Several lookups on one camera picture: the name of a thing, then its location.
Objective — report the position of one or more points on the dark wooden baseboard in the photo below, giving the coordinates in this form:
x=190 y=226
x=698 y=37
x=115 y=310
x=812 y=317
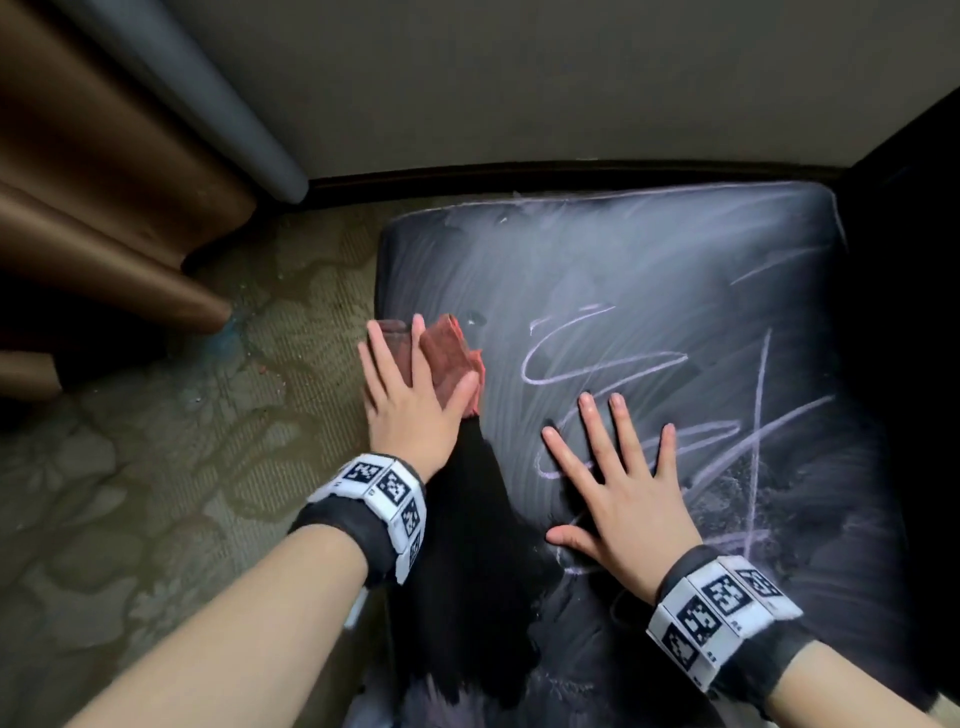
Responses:
x=562 y=180

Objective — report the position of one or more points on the person's right hand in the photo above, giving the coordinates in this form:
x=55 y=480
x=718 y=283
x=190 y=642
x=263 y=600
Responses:
x=637 y=525

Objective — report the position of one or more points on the black leather chair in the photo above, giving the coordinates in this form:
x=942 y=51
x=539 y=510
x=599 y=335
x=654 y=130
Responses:
x=675 y=262

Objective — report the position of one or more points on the person's left forearm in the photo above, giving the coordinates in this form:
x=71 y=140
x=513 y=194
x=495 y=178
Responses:
x=240 y=637

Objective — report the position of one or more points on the person's left hand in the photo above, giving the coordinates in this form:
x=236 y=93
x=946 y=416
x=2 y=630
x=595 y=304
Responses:
x=409 y=427

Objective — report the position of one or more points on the brown cleaning cloth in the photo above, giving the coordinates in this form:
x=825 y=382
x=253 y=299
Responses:
x=450 y=352

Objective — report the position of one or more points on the beige curtain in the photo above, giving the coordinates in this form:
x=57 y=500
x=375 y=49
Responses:
x=97 y=172

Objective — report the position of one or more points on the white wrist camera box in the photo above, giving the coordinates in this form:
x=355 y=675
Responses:
x=356 y=609

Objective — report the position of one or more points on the grey curtain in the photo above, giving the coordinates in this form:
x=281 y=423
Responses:
x=195 y=97

